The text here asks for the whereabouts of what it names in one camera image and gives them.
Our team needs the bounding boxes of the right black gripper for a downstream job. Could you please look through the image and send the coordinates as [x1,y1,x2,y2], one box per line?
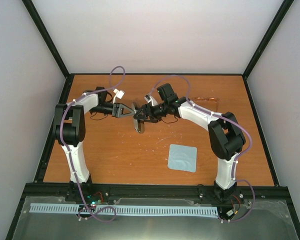
[133,101,168,124]

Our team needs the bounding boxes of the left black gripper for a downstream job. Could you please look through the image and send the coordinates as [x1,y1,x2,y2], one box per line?
[91,102,135,119]

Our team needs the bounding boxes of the brown striped glasses case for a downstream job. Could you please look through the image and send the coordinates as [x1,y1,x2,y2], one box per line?
[131,102,145,134]

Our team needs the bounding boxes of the light blue cleaning cloth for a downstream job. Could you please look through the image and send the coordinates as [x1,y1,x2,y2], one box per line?
[167,144,198,173]

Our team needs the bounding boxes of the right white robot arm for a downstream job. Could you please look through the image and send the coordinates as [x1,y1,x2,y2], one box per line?
[132,83,246,202]

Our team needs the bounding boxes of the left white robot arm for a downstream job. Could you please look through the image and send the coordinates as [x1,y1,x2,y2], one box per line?
[52,87,134,202]

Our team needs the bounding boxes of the orange tinted sunglasses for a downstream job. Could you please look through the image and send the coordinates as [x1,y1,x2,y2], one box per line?
[190,96,220,112]

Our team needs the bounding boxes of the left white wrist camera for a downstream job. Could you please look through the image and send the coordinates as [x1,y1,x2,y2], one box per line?
[113,88,125,99]

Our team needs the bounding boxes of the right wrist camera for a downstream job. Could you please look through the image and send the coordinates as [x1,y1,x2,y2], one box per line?
[144,94,158,107]

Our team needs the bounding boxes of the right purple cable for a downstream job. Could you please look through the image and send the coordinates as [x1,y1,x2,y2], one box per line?
[148,74,256,224]

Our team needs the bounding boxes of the purple cable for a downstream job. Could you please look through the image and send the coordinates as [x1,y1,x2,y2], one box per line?
[60,65,127,223]
[148,74,256,224]

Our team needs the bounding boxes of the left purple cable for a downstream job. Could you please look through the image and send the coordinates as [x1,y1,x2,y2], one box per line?
[60,65,127,223]

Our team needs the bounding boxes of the light blue slotted cable duct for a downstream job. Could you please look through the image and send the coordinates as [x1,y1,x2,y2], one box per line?
[29,203,219,218]

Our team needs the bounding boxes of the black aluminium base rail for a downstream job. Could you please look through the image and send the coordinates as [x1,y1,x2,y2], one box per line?
[22,182,290,205]

